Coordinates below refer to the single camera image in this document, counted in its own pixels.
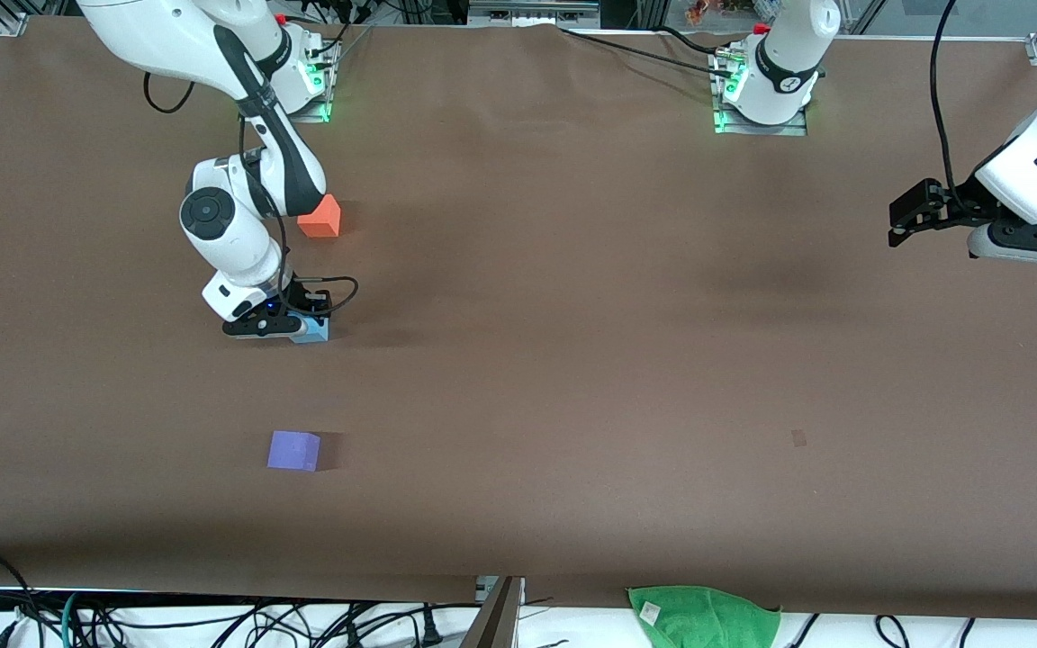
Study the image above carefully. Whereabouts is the brown table cover sheet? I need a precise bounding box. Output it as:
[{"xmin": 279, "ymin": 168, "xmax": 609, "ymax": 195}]
[{"xmin": 0, "ymin": 16, "xmax": 1037, "ymax": 622}]

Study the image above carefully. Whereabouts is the teal cable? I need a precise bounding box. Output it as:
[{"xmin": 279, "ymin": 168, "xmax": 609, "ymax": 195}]
[{"xmin": 59, "ymin": 591, "xmax": 83, "ymax": 648}]

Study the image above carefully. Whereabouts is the purple foam block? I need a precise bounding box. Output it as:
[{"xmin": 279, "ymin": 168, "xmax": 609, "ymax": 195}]
[{"xmin": 266, "ymin": 430, "xmax": 322, "ymax": 473}]

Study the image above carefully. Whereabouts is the aluminium frame rail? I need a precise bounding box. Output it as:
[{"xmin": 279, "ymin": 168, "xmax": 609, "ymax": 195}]
[{"xmin": 468, "ymin": 0, "xmax": 602, "ymax": 29}]

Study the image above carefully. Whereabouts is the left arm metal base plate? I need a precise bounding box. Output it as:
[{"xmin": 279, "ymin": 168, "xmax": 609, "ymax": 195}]
[{"xmin": 709, "ymin": 45, "xmax": 809, "ymax": 138}]

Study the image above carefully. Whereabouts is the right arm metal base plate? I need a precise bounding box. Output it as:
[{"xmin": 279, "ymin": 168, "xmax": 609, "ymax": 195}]
[{"xmin": 284, "ymin": 27, "xmax": 340, "ymax": 124}]

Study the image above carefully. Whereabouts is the green cloth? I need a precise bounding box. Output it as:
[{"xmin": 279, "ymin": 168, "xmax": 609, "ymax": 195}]
[{"xmin": 627, "ymin": 585, "xmax": 782, "ymax": 648}]

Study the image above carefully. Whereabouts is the grey metal post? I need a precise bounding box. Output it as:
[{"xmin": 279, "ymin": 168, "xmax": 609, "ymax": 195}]
[{"xmin": 462, "ymin": 576, "xmax": 526, "ymax": 648}]

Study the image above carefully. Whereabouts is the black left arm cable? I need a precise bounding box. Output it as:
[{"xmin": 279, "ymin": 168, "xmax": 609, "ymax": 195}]
[{"xmin": 928, "ymin": 0, "xmax": 965, "ymax": 199}]

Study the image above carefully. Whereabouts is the long black base cable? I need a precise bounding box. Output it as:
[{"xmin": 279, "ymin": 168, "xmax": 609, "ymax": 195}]
[{"xmin": 557, "ymin": 25, "xmax": 735, "ymax": 77}]

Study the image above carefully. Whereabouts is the orange foam block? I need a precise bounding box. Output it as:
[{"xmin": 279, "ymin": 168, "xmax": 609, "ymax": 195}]
[{"xmin": 297, "ymin": 193, "xmax": 342, "ymax": 239}]

